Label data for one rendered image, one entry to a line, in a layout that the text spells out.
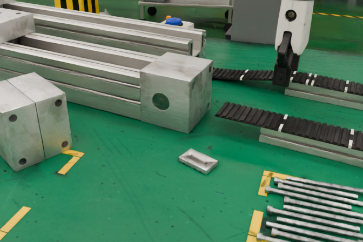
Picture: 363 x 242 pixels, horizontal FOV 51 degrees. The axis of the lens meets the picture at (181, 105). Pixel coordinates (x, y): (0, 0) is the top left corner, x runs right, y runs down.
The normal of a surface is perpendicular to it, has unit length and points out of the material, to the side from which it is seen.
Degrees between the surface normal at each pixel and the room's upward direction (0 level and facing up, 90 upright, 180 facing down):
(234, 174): 0
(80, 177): 0
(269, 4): 90
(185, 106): 90
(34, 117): 90
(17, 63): 90
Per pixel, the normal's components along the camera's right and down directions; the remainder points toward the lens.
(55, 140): 0.69, 0.35
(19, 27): 0.90, 0.22
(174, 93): -0.43, 0.42
